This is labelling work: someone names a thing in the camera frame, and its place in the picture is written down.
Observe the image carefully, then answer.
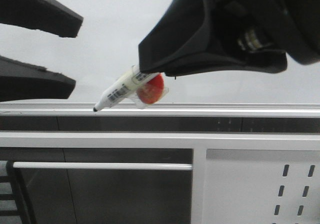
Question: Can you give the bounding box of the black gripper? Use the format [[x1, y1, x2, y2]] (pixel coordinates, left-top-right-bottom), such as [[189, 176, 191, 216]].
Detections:
[[164, 0, 320, 77]]

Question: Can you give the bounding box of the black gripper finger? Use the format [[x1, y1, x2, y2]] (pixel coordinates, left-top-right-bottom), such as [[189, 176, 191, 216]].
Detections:
[[0, 0, 84, 38], [138, 0, 215, 73], [0, 56, 76, 102]]

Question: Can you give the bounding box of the red round magnet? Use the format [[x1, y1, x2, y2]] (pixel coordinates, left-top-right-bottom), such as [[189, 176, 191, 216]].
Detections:
[[136, 74, 165, 104]]

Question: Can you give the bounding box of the white whiteboard marker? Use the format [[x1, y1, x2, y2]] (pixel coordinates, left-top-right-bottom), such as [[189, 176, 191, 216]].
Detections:
[[93, 65, 159, 112]]

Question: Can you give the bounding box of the white horizontal metal rod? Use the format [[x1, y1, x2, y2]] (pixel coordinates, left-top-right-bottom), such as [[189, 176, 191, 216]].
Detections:
[[13, 161, 193, 171]]

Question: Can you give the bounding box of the white perforated pegboard panel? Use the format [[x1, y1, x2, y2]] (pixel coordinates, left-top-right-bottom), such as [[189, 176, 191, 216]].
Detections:
[[203, 149, 320, 223]]

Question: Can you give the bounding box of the white whiteboard with aluminium frame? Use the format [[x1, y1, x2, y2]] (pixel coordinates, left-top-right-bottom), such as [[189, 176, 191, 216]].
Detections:
[[0, 0, 320, 104]]

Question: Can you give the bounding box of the white metal stand frame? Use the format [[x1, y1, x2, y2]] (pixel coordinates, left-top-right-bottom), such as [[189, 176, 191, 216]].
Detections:
[[0, 132, 320, 223]]

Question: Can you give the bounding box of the black chair frame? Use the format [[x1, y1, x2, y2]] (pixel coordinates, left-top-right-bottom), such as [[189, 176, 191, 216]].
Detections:
[[0, 160, 36, 223]]

